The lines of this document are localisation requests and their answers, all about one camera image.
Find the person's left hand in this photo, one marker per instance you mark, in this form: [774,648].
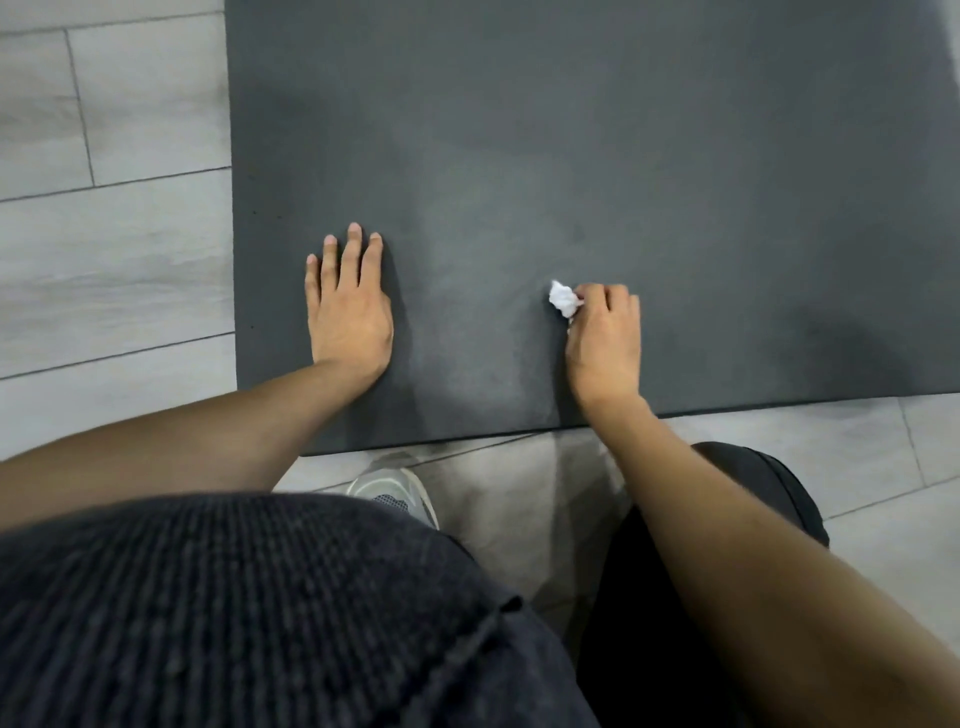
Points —
[349,315]

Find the person's right hand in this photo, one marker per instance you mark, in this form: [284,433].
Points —
[604,352]

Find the white wipe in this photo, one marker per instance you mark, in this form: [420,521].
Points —
[562,298]

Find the dark grey yoga mat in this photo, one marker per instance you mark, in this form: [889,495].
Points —
[600,150]

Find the person's right forearm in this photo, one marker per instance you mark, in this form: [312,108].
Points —
[787,562]

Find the person's left forearm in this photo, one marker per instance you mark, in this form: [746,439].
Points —
[172,450]

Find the person's left shoe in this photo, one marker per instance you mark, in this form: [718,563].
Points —
[394,491]

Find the person's dark blue top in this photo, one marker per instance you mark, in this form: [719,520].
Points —
[262,622]

